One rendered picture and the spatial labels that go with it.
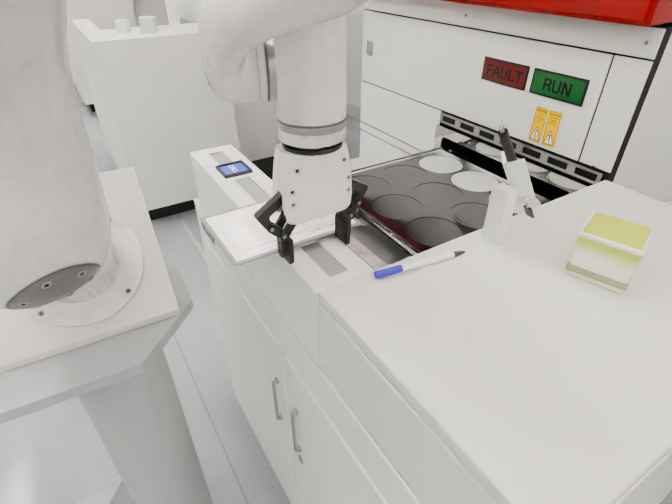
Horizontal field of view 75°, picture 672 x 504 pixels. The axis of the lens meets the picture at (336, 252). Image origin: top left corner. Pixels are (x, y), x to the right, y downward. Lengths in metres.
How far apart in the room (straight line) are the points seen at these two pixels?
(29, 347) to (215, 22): 0.55
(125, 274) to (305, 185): 0.36
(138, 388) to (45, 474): 0.90
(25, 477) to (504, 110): 1.69
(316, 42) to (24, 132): 0.29
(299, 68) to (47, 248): 0.29
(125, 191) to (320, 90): 0.44
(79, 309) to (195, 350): 1.14
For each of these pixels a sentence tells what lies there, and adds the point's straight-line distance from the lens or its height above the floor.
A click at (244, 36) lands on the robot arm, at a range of 0.41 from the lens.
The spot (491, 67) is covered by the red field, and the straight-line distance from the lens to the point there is 1.10.
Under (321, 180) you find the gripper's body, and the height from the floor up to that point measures 1.08.
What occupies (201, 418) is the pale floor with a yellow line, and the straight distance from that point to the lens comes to 1.67.
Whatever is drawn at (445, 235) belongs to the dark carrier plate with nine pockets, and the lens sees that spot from 0.81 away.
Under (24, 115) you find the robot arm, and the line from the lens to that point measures 0.30.
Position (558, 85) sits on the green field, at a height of 1.10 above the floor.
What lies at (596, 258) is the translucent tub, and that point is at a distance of 0.64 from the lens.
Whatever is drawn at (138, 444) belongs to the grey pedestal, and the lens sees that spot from 0.99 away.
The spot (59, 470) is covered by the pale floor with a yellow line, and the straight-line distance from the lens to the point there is 1.73.
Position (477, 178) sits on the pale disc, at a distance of 1.04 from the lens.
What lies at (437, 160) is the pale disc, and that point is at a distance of 1.11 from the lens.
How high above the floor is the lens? 1.32
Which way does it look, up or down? 35 degrees down
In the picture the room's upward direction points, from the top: straight up
